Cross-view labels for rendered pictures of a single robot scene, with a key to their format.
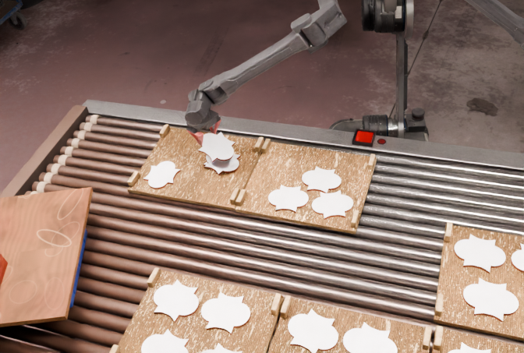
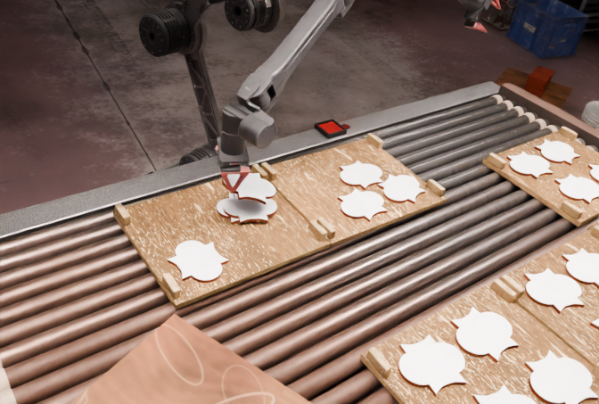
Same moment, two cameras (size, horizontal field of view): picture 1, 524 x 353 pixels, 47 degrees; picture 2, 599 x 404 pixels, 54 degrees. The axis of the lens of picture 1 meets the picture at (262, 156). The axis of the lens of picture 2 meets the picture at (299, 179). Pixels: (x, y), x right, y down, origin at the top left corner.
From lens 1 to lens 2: 1.60 m
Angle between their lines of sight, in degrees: 49
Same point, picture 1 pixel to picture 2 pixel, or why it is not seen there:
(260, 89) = not seen: outside the picture
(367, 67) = (79, 132)
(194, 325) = (481, 369)
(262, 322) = (516, 316)
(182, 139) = (156, 213)
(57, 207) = (167, 374)
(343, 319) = (548, 265)
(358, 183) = (389, 162)
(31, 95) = not seen: outside the picture
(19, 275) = not seen: outside the picture
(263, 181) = (315, 204)
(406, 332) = (586, 243)
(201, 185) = (262, 244)
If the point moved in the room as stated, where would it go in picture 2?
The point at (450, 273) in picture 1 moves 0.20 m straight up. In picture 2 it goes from (537, 187) to (562, 130)
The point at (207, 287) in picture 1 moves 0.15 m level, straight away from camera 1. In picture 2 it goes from (431, 328) to (365, 305)
